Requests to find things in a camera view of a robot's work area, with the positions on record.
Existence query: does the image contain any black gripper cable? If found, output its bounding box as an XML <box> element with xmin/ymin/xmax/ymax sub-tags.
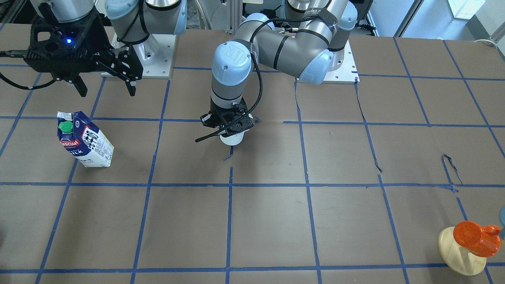
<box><xmin>195</xmin><ymin>16</ymin><xmax>316</xmax><ymax>143</ymax></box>

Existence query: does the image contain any orange mug on stand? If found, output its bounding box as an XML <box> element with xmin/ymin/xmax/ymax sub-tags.
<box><xmin>453</xmin><ymin>220</ymin><xmax>501</xmax><ymax>258</ymax></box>

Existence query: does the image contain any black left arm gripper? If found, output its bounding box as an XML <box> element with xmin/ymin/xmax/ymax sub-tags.
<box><xmin>200</xmin><ymin>99</ymin><xmax>254</xmax><ymax>136</ymax></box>

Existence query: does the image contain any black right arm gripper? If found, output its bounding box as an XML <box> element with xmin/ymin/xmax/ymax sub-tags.
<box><xmin>24</xmin><ymin>10</ymin><xmax>144</xmax><ymax>97</ymax></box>

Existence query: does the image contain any white HOME mug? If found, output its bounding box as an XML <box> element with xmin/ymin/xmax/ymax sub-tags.
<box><xmin>220</xmin><ymin>132</ymin><xmax>245</xmax><ymax>146</ymax></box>

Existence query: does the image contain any aluminium frame post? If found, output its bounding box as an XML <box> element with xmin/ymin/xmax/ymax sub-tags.
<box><xmin>226</xmin><ymin>0</ymin><xmax>243</xmax><ymax>35</ymax></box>

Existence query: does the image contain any blue white milk carton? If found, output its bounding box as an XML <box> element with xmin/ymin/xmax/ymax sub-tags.
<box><xmin>57</xmin><ymin>111</ymin><xmax>114</xmax><ymax>167</ymax></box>

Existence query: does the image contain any beige wooden stand base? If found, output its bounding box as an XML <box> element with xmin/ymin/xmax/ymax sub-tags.
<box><xmin>437</xmin><ymin>226</ymin><xmax>487</xmax><ymax>276</ymax></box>

